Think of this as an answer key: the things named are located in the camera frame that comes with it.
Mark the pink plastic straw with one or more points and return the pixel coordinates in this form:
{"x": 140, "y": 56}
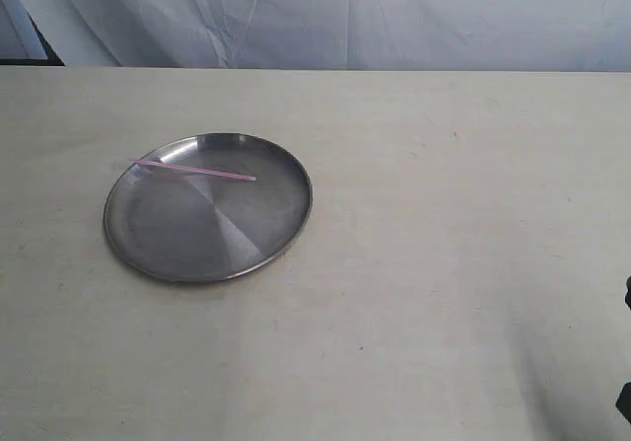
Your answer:
{"x": 187, "y": 169}

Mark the round steel plate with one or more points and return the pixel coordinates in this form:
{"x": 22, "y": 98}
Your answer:
{"x": 190, "y": 228}

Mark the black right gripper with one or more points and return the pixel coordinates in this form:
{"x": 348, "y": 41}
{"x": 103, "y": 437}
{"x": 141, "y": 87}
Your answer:
{"x": 623, "y": 402}

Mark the white backdrop cloth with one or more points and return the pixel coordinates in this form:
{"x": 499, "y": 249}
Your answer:
{"x": 529, "y": 35}

